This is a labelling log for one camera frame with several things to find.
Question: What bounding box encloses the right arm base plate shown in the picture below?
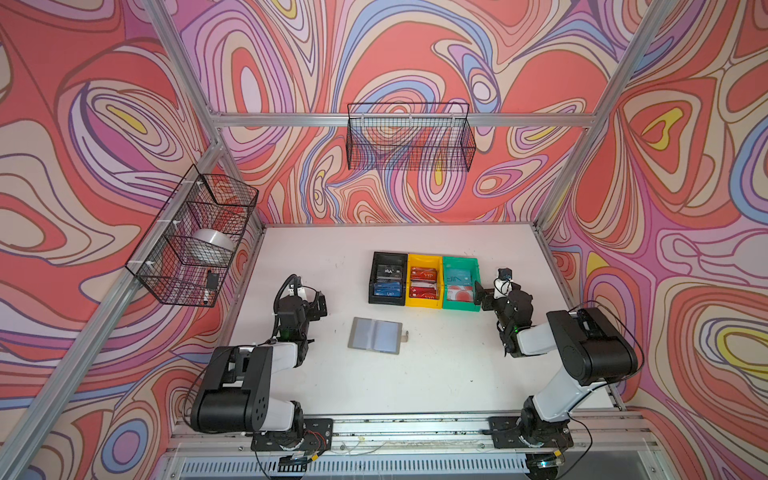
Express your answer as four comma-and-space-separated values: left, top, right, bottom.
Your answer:
482, 414, 574, 451

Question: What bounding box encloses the pink white circle card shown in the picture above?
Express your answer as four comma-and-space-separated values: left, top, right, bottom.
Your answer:
445, 285, 474, 304

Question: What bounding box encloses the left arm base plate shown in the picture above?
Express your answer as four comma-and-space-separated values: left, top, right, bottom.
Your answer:
251, 417, 334, 453

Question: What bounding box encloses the black wire basket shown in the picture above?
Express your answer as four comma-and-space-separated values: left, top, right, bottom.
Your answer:
346, 100, 477, 172
125, 166, 259, 308

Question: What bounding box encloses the black plastic bin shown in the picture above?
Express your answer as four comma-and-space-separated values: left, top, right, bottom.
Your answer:
368, 251, 408, 306

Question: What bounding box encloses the silver tape roll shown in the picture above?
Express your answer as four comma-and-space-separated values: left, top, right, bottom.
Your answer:
187, 228, 235, 267

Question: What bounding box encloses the back black wire basket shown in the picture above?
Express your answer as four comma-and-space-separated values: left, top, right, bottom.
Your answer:
346, 100, 477, 172

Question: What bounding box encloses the aluminium front rail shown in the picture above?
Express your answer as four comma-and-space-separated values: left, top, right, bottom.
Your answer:
166, 409, 661, 456

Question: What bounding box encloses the green plastic bin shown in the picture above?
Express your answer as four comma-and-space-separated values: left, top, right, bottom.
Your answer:
442, 256, 481, 312

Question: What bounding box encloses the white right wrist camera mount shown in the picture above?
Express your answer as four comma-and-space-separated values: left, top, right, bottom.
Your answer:
493, 267, 513, 298

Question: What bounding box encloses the yellow plastic bin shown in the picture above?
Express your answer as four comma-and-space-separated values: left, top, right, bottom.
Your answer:
405, 254, 444, 309

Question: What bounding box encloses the left black wire basket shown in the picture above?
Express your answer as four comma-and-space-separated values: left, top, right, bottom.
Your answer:
125, 166, 259, 308

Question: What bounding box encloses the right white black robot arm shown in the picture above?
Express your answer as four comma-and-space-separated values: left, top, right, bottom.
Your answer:
473, 279, 641, 442

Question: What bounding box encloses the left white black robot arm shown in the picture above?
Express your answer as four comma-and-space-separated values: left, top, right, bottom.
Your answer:
188, 291, 328, 437

